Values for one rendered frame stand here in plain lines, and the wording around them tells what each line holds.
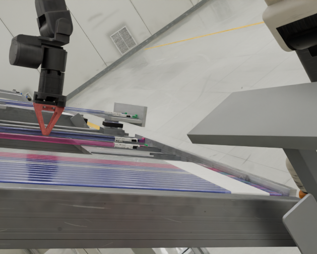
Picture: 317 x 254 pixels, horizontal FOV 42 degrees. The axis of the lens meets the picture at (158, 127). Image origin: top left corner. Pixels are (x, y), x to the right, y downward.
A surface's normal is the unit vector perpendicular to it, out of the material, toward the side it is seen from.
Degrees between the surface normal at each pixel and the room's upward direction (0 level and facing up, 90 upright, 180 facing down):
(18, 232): 90
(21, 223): 90
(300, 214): 90
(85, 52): 90
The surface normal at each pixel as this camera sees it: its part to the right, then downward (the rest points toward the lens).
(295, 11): -0.52, 0.70
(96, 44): 0.36, 0.10
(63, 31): 0.61, -0.02
